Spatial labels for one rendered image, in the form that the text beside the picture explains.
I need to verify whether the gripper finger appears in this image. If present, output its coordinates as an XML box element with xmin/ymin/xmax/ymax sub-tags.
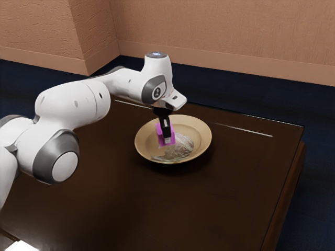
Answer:
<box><xmin>160</xmin><ymin>118</ymin><xmax>172</xmax><ymax>145</ymax></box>

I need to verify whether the magenta block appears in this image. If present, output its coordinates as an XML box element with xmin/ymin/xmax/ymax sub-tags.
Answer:
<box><xmin>154</xmin><ymin>121</ymin><xmax>175</xmax><ymax>146</ymax></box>

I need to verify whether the tan patterned plate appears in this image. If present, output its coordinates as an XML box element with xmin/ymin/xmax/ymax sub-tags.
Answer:
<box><xmin>134</xmin><ymin>114</ymin><xmax>213</xmax><ymax>165</ymax></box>

